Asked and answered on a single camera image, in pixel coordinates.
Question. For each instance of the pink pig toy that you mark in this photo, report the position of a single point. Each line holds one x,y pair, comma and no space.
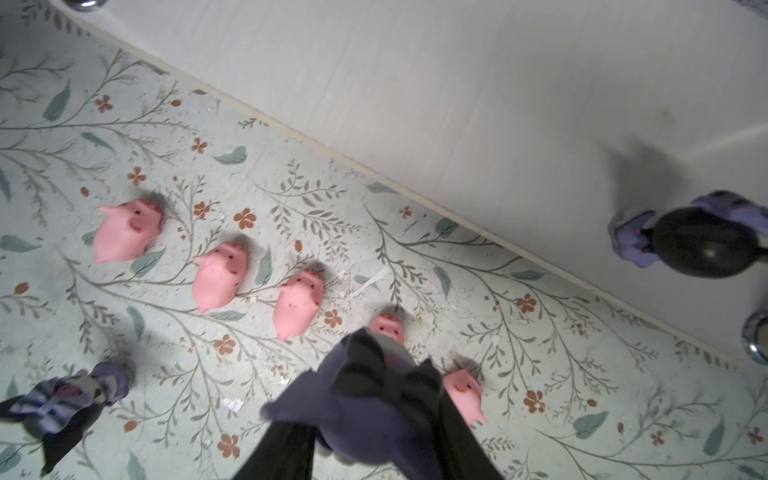
466,394
220,273
127,230
389,326
298,303

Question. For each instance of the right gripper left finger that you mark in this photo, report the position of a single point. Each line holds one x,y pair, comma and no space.
285,452

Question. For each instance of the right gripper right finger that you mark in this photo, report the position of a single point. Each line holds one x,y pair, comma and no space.
459,453

